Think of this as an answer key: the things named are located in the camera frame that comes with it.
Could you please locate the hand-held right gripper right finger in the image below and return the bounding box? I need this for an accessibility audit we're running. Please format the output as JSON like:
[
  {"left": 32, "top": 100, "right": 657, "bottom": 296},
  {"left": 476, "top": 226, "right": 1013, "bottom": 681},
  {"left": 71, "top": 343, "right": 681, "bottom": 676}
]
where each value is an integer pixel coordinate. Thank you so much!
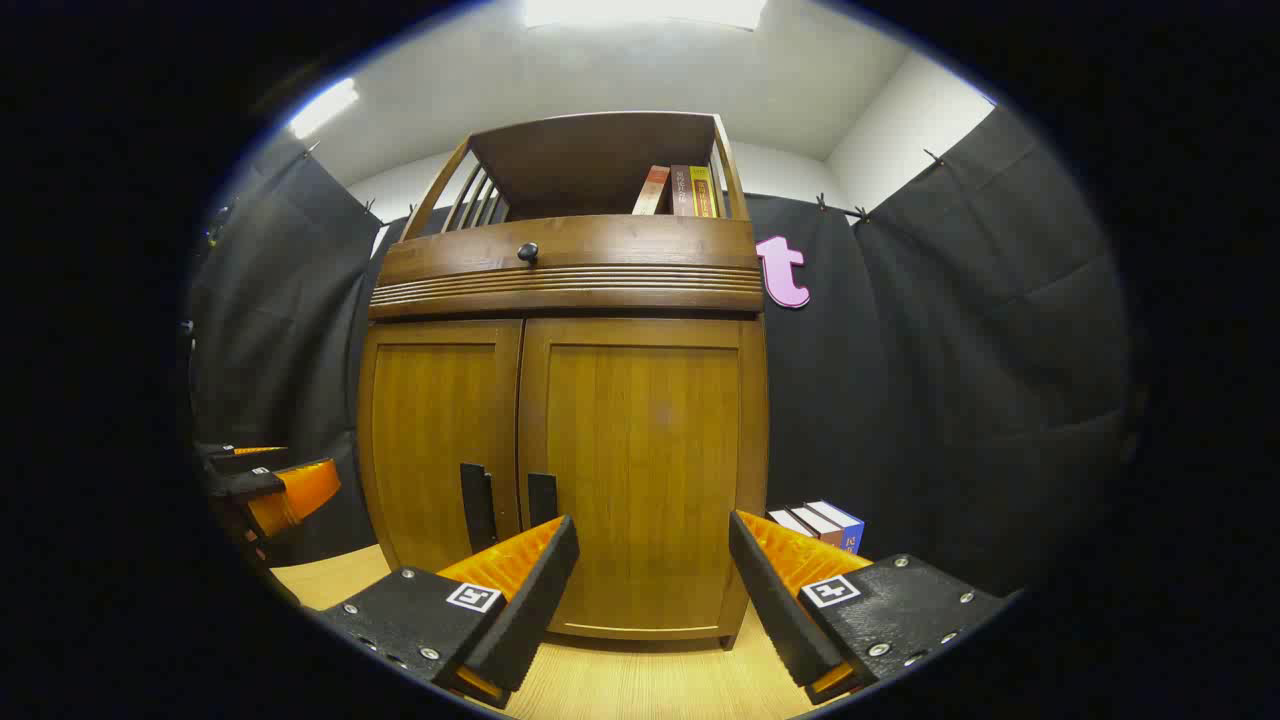
[{"left": 728, "top": 510, "right": 1011, "bottom": 706}]

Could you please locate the ceiling light panel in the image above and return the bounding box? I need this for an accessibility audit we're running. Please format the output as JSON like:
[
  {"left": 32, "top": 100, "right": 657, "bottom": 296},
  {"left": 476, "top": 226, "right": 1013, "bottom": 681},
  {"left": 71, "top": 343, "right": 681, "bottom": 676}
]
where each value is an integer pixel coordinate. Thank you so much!
[
  {"left": 288, "top": 78, "right": 361, "bottom": 141},
  {"left": 522, "top": 0, "right": 769, "bottom": 31}
]

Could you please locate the reddish brown thick book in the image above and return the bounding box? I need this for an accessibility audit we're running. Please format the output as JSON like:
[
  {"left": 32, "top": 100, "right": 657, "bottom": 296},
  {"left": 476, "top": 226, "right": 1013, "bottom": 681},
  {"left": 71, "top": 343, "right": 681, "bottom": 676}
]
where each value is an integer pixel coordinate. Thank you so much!
[{"left": 790, "top": 505, "right": 844, "bottom": 549}]

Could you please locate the wooden shoe cabinet door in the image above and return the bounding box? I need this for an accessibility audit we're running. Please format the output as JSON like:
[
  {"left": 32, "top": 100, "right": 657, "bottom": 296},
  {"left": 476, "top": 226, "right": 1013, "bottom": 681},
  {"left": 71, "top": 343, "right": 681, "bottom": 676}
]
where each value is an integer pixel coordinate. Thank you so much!
[
  {"left": 517, "top": 318, "right": 769, "bottom": 641},
  {"left": 358, "top": 320, "right": 523, "bottom": 576}
]

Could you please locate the wooden double-door shoe cabinet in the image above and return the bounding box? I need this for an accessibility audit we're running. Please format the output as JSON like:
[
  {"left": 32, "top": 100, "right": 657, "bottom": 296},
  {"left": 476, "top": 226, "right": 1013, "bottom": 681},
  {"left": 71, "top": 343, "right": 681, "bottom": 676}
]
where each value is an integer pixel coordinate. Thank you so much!
[{"left": 357, "top": 110, "right": 771, "bottom": 651}]

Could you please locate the black backdrop cloth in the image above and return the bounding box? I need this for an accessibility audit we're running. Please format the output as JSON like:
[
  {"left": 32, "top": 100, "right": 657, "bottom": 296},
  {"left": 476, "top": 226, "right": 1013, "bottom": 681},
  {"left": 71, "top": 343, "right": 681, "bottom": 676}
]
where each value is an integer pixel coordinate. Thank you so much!
[{"left": 190, "top": 100, "right": 1136, "bottom": 601}]

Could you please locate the red upright book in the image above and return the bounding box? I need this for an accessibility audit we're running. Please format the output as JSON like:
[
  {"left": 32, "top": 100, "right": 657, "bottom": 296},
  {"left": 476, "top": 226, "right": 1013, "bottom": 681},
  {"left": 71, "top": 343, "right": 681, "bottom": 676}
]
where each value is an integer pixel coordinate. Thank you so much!
[{"left": 632, "top": 165, "right": 671, "bottom": 216}]

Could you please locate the blue thick book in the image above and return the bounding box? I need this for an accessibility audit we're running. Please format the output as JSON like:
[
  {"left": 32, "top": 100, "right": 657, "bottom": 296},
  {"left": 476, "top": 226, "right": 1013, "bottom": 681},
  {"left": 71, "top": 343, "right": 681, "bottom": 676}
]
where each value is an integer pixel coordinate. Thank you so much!
[{"left": 806, "top": 500, "right": 866, "bottom": 556}]

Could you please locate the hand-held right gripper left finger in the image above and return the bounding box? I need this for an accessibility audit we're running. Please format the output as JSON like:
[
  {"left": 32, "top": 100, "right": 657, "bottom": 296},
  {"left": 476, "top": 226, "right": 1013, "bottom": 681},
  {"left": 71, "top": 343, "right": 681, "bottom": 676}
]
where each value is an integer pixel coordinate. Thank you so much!
[{"left": 318, "top": 515, "right": 581, "bottom": 711}]

